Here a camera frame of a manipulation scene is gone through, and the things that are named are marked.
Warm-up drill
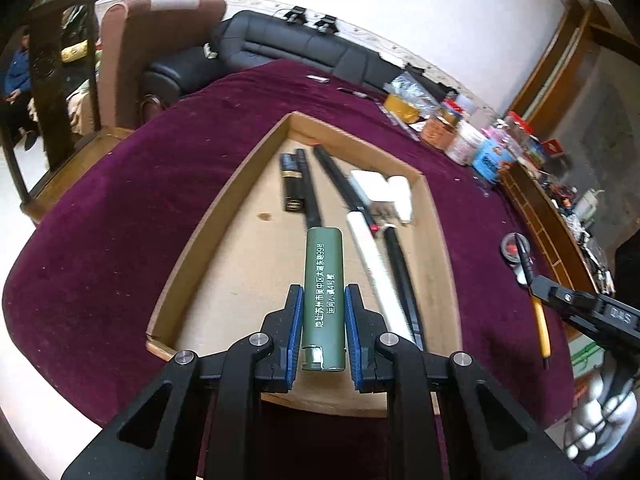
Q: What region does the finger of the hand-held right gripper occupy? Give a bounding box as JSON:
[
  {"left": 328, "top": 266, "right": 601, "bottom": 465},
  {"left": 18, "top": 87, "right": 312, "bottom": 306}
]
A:
[
  {"left": 529, "top": 274, "right": 602, "bottom": 315},
  {"left": 561, "top": 311, "right": 620, "bottom": 350}
]

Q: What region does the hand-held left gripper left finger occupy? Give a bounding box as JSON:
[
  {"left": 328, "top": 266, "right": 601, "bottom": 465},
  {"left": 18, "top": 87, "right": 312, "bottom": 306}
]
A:
[{"left": 60, "top": 283, "right": 306, "bottom": 480}]

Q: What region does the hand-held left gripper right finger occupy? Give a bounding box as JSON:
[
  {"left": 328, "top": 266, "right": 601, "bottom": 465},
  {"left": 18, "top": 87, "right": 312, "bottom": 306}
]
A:
[{"left": 344, "top": 283, "right": 587, "bottom": 480}]

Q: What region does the green cylinder with white print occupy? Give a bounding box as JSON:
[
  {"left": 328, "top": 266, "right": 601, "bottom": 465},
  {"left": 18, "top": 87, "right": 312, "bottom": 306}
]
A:
[{"left": 300, "top": 226, "right": 347, "bottom": 372}]

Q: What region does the long white pen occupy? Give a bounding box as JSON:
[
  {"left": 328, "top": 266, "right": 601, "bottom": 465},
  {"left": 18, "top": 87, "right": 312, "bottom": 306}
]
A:
[{"left": 346, "top": 211, "right": 413, "bottom": 338}]

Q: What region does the shallow cardboard tray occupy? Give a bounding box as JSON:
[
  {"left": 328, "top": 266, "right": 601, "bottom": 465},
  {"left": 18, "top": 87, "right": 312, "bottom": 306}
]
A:
[{"left": 145, "top": 111, "right": 463, "bottom": 418}]

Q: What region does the black marker with red caps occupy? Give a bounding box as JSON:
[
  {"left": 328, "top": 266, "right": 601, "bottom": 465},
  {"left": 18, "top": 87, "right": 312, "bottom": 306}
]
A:
[{"left": 312, "top": 145, "right": 383, "bottom": 236}]

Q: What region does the person's right hand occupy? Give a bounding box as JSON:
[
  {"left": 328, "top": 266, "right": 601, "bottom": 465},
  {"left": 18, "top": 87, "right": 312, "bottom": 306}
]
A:
[{"left": 564, "top": 355, "right": 640, "bottom": 466}]

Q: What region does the wooden side cabinet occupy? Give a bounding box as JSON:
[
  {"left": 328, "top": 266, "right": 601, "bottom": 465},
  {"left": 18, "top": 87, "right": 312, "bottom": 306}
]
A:
[{"left": 500, "top": 160, "right": 616, "bottom": 301}]

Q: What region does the small white plastic bottle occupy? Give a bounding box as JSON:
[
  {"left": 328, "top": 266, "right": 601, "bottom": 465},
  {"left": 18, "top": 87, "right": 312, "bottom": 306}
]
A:
[{"left": 387, "top": 175, "right": 416, "bottom": 223}]

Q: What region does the thin black stick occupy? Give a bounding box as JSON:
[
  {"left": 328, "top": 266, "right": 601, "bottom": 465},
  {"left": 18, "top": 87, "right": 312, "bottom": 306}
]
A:
[{"left": 295, "top": 148, "right": 323, "bottom": 228}]

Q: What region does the white charger block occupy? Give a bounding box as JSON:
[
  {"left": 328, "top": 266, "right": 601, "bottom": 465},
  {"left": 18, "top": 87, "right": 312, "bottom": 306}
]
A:
[{"left": 350, "top": 170, "right": 393, "bottom": 206}]

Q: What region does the blue label jar pink lid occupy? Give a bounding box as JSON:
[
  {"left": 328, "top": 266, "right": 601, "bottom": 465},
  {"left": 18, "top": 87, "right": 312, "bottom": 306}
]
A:
[{"left": 470, "top": 130, "right": 513, "bottom": 183}]

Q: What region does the clear jar with red lid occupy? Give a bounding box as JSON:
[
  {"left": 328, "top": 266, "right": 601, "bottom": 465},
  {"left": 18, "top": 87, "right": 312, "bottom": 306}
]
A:
[{"left": 502, "top": 114, "right": 533, "bottom": 151}]

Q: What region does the white plastic jar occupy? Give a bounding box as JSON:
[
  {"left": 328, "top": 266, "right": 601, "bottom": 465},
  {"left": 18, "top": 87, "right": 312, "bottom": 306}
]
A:
[{"left": 445, "top": 122, "right": 486, "bottom": 166}]

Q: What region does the orange jar with red lid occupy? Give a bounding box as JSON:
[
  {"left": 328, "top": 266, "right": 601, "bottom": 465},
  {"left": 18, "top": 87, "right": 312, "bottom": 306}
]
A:
[{"left": 420, "top": 105, "right": 461, "bottom": 153}]

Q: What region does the thin white stick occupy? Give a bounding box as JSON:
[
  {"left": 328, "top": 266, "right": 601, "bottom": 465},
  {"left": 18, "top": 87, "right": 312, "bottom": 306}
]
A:
[{"left": 375, "top": 100, "right": 421, "bottom": 141}]

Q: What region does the wooden sideboard with clutter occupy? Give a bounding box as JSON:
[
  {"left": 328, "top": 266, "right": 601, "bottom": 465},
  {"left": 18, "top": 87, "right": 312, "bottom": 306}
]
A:
[{"left": 507, "top": 0, "right": 640, "bottom": 261}]

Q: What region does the clear plastic bag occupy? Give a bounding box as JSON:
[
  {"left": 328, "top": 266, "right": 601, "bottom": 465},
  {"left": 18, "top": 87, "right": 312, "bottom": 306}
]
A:
[{"left": 387, "top": 71, "right": 431, "bottom": 106}]

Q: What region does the black leather sofa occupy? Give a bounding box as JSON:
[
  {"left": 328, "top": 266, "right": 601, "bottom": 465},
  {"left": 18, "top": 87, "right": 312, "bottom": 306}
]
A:
[{"left": 140, "top": 10, "right": 451, "bottom": 113}]

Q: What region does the brown upholstered armchair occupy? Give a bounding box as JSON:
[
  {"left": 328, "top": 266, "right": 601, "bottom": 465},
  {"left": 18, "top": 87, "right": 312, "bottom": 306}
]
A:
[{"left": 97, "top": 0, "right": 228, "bottom": 131}]

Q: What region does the dark wooden chair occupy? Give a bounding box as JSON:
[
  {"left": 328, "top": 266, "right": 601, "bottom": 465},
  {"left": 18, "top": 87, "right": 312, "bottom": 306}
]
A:
[{"left": 0, "top": 0, "right": 136, "bottom": 226}]

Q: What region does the bamboo wall poster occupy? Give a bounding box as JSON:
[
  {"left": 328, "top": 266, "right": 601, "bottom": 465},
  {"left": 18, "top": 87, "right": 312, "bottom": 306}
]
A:
[{"left": 567, "top": 332, "right": 608, "bottom": 396}]

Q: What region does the yellow handled tool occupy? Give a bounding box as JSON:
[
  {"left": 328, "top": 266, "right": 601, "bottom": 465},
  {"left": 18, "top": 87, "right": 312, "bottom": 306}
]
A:
[{"left": 514, "top": 233, "right": 552, "bottom": 359}]

